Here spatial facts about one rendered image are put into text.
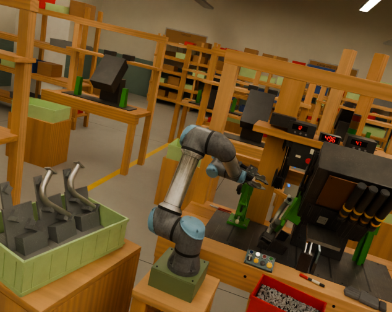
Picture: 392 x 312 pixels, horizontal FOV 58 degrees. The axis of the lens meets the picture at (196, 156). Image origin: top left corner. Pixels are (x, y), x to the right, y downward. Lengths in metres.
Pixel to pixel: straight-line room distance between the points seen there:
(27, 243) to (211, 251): 0.90
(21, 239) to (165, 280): 0.67
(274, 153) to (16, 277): 1.58
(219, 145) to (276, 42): 10.45
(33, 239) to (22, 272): 0.25
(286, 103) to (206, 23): 10.18
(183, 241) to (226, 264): 0.45
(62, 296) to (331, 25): 11.18
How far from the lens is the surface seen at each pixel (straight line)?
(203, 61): 11.60
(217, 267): 1.98
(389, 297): 2.22
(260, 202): 2.43
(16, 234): 1.85
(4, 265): 1.72
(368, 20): 12.17
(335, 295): 2.00
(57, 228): 1.90
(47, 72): 7.38
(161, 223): 1.61
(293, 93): 2.28
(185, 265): 1.62
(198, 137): 1.61
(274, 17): 12.04
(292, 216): 2.06
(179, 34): 12.52
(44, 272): 1.71
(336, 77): 2.29
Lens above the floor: 1.87
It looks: 16 degrees down
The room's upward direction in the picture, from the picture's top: 13 degrees clockwise
